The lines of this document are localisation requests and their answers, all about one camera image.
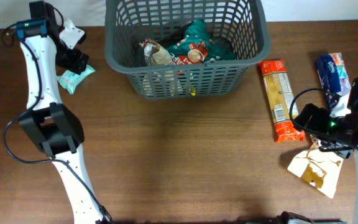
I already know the light teal tissue packet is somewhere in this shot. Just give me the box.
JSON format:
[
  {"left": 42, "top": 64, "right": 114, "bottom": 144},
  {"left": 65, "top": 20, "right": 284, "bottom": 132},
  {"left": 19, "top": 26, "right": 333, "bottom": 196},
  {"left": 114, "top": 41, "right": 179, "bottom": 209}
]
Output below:
[{"left": 57, "top": 65, "right": 95, "bottom": 95}]

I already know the beige chocolate snack pouch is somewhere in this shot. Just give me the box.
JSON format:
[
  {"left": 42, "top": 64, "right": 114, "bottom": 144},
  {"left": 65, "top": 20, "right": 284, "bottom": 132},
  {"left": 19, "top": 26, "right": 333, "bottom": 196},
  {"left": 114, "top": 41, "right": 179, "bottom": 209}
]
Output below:
[{"left": 139, "top": 39, "right": 183, "bottom": 96}]

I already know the green Nescafe coffee bag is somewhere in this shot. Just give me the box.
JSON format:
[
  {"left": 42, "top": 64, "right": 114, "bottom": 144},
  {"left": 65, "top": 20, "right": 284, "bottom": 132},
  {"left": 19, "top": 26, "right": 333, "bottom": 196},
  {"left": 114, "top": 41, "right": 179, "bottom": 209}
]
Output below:
[{"left": 166, "top": 19, "right": 237, "bottom": 65}]

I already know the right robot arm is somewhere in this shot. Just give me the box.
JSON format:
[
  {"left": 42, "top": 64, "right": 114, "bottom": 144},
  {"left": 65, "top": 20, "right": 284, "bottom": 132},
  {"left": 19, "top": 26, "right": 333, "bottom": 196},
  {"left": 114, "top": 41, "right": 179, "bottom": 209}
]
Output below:
[{"left": 289, "top": 78, "right": 358, "bottom": 223}]

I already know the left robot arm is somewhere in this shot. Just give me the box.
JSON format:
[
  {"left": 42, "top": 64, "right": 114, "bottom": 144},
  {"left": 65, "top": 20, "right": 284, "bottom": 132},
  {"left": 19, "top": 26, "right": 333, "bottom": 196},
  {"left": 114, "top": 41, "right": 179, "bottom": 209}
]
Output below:
[{"left": 14, "top": 1, "right": 113, "bottom": 223}]

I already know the grey plastic basket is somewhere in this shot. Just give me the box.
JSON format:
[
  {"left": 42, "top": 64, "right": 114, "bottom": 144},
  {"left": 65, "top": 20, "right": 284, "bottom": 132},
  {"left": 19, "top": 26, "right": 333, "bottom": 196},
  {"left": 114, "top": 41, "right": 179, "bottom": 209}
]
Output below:
[{"left": 105, "top": 0, "right": 271, "bottom": 99}]

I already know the orange spaghetti pasta packet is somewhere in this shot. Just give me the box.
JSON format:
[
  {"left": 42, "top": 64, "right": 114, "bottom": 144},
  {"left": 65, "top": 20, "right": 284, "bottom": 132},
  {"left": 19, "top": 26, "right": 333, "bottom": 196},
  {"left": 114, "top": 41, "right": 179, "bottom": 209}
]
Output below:
[{"left": 259, "top": 60, "right": 305, "bottom": 142}]

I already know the blue tissue multipack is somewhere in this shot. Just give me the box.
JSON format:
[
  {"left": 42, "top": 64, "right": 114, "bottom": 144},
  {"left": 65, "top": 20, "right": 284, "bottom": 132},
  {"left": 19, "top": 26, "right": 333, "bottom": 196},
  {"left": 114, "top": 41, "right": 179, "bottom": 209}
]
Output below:
[{"left": 316, "top": 52, "right": 351, "bottom": 113}]

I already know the cream snack pouch right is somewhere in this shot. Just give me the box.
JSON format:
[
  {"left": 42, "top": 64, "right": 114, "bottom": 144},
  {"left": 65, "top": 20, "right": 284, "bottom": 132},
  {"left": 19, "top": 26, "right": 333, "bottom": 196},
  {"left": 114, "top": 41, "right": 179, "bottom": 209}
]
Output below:
[{"left": 287, "top": 137, "right": 344, "bottom": 198}]

